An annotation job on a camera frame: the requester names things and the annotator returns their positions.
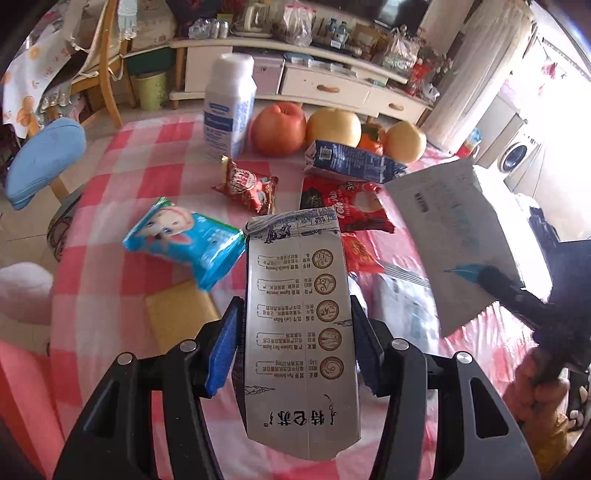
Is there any blue seat cushion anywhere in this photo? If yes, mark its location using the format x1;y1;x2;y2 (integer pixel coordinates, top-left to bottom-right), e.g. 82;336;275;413
7;119;87;210

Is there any yellow sponge pad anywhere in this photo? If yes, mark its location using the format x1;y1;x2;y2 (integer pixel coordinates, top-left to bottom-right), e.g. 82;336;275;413
144;278;222;354

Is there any white washing machine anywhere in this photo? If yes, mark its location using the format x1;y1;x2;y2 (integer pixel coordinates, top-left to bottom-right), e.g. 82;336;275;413
499;134;546;174

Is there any clear plastic bag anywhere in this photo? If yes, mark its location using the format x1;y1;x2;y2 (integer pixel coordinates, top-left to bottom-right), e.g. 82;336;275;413
279;4;315;47
383;28;421;70

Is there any person's right hand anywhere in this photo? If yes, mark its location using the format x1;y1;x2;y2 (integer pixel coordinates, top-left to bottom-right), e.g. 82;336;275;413
503;348;572;424

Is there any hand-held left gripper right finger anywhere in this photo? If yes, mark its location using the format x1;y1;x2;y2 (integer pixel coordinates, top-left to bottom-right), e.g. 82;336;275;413
351;295;541;480

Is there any red milk tea packet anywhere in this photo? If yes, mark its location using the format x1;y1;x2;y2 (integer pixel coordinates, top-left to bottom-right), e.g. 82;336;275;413
300;176;397;234

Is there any dark blue flattened carton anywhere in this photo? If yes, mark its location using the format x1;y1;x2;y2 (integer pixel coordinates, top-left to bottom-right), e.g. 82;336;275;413
303;140;409;184

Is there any white plastic packet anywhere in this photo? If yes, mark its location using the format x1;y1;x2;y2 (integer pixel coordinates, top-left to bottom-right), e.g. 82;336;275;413
372;265;439;356

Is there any small yellow pear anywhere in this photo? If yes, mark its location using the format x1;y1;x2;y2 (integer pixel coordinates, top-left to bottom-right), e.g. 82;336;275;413
385;121;427;164

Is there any wooden chair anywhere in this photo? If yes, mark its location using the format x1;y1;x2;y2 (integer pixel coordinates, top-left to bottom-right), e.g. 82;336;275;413
69;0;139;130

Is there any cardboard box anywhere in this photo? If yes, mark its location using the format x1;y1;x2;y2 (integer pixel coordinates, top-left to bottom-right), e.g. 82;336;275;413
353;23;384;47

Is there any blue cartoon snack packet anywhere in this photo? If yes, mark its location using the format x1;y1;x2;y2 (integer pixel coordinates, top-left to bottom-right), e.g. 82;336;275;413
122;197;247;291

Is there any small red wrapper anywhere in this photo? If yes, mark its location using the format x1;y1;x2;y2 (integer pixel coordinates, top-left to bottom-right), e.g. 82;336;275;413
342;232;385;275

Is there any white TV cabinet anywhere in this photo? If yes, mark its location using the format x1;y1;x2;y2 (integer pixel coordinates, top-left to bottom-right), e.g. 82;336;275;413
168;37;435;125

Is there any pink metal case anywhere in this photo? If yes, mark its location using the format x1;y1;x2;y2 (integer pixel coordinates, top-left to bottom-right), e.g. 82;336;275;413
252;58;286;96

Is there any orange fruit printed cloth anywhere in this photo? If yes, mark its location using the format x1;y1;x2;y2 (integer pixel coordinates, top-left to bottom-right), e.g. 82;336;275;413
2;28;88;139

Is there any orange persimmon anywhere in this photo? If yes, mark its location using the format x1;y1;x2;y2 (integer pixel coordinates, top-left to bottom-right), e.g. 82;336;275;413
358;124;385;156

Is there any red plastic bag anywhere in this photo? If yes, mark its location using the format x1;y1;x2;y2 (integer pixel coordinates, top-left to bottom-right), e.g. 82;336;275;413
406;62;430;95

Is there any red apple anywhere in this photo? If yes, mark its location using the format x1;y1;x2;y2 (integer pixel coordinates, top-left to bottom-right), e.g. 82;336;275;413
249;102;307;157

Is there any pink checked tablecloth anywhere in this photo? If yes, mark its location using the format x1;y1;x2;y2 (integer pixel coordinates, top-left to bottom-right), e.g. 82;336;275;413
0;113;555;480

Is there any white electric kettle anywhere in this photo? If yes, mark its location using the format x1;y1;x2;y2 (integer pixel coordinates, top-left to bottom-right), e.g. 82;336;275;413
231;2;273;35

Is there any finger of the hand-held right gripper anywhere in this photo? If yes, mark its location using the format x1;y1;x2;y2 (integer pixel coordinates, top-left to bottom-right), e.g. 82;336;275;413
480;265;546;324

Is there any large yellow pear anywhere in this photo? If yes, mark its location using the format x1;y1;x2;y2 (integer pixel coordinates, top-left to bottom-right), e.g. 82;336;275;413
307;107;362;149

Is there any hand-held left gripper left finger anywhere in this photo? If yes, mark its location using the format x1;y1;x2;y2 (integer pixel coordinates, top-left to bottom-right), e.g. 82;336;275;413
53;296;245;480

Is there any white curtain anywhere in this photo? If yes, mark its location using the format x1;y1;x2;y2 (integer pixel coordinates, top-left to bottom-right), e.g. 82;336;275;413
422;0;536;153

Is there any white paper box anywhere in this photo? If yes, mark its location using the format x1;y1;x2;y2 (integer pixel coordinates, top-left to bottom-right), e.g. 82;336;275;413
383;157;552;340

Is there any red bird-print snack packet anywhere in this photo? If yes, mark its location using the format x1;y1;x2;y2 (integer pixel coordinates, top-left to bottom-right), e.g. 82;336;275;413
211;156;280;216

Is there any white printed milk carton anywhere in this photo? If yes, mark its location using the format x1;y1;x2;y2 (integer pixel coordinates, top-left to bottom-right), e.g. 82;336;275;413
245;206;362;462

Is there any green waste bin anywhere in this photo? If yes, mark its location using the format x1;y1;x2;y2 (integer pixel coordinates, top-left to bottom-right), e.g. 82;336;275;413
131;71;169;112

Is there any white plastic bottle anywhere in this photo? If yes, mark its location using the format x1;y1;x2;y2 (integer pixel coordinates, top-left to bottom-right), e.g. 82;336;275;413
203;53;257;161

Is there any black television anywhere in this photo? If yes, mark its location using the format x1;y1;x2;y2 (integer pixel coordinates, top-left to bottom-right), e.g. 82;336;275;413
374;0;430;31

